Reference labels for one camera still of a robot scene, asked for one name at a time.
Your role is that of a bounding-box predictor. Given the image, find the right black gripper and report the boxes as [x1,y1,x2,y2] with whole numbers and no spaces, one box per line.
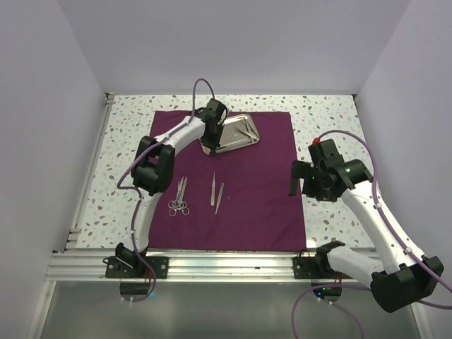
[289,160,337,202]

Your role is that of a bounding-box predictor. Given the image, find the stainless steel instrument tray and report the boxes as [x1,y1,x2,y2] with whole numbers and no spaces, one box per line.
[201,113,261,155]

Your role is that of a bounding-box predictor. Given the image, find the steel tweezers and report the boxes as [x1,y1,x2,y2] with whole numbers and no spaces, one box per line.
[234,127,258,140]

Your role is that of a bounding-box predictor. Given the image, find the steel scalpel handle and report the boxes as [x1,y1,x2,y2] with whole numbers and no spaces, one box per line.
[215,182,225,215]
[210,171,215,206]

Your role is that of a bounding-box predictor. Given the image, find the purple surgical cloth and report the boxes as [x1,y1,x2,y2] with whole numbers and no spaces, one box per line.
[149,112,306,251]

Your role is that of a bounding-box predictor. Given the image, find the steel surgical scissors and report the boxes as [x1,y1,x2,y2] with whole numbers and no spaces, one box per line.
[168,177,187,210]

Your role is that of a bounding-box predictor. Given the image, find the steel hemostat forceps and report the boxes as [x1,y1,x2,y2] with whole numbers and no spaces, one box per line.
[168,177,189,217]

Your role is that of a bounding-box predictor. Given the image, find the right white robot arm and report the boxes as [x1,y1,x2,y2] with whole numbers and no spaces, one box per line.
[289,139,444,313]

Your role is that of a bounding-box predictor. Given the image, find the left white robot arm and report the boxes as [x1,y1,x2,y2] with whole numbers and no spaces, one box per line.
[115,98,228,278]

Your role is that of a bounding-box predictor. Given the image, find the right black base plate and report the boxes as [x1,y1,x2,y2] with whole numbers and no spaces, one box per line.
[292,256,337,280]

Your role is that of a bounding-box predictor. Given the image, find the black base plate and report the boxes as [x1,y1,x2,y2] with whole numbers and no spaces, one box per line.
[102,256,170,279]
[292,256,337,280]

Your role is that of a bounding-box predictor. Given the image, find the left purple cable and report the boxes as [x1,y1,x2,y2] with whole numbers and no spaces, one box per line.
[116,78,217,304]

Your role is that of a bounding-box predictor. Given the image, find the aluminium mounting rail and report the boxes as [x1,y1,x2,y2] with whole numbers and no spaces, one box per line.
[45,246,420,283]

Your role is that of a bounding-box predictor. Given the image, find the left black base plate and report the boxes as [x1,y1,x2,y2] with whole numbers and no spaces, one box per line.
[102,256,170,279]

